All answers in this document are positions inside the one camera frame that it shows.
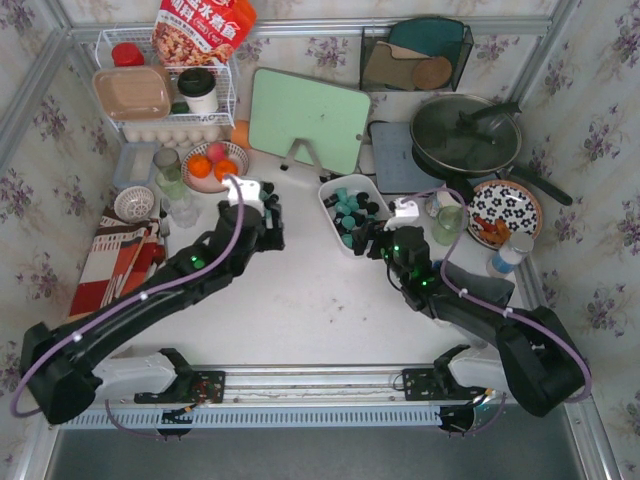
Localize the black capsule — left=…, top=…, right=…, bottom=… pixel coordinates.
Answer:
left=356, top=192, right=379, bottom=215
left=262, top=182, right=275, bottom=195

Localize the white plastic storage basket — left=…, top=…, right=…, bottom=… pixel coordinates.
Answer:
left=318, top=174, right=391, bottom=259

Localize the grey microfibre cloth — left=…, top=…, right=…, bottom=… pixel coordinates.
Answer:
left=445, top=263, right=515, bottom=306

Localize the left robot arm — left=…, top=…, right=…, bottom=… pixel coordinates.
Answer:
left=20, top=194, right=284, bottom=425

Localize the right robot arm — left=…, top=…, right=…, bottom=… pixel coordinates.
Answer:
left=351, top=221, right=591, bottom=417

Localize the black capsule top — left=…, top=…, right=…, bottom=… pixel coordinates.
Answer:
left=262, top=182, right=275, bottom=195

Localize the green glass cup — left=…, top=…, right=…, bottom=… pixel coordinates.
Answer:
left=432, top=206, right=467, bottom=246

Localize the grey induction cooker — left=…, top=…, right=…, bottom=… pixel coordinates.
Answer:
left=368, top=121, right=444, bottom=195

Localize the clear drinking glass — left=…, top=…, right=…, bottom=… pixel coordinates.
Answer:
left=168, top=192, right=200, bottom=229

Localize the fruit plate with oranges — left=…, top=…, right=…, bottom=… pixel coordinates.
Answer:
left=181, top=141, right=249, bottom=194

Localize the floral plate with food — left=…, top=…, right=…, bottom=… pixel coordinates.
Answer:
left=468, top=180, right=543, bottom=250

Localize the white pill bottle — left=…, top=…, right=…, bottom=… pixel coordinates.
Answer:
left=486, top=231, right=534, bottom=278

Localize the green tinted glass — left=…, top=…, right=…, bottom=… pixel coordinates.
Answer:
left=153, top=148, right=185, bottom=201

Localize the egg tray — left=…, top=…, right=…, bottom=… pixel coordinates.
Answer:
left=122, top=126, right=225, bottom=148

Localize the green cutting board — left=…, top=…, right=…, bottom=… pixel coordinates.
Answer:
left=248, top=68, right=371, bottom=175

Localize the black frying pan with lid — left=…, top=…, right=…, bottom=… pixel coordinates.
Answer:
left=409, top=94, right=573, bottom=206

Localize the white patterned strainer bowl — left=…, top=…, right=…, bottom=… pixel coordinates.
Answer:
left=114, top=186, right=155, bottom=223

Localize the striped orange cloth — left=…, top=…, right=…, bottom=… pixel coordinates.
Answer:
left=67, top=208, right=166, bottom=322

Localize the clear container blue lid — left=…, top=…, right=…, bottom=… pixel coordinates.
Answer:
left=113, top=142, right=158, bottom=190

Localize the white cup black lid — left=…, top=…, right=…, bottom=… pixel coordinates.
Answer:
left=177, top=67, right=219, bottom=114

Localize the round cork coaster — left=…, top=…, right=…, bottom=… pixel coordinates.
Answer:
left=411, top=56, right=453, bottom=90

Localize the beige plastic container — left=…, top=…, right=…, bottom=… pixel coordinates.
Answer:
left=92, top=65, right=174, bottom=122

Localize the black mesh organizer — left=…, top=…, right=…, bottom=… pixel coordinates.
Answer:
left=359, top=16, right=474, bottom=92

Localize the red snack bag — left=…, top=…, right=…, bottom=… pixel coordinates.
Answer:
left=151, top=0, right=257, bottom=67

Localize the red lid jar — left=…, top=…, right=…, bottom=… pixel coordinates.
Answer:
left=111, top=42, right=145, bottom=67

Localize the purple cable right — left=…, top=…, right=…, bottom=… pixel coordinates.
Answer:
left=404, top=187, right=594, bottom=441

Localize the white wire rack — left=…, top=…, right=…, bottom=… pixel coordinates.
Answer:
left=91, top=27, right=239, bottom=129

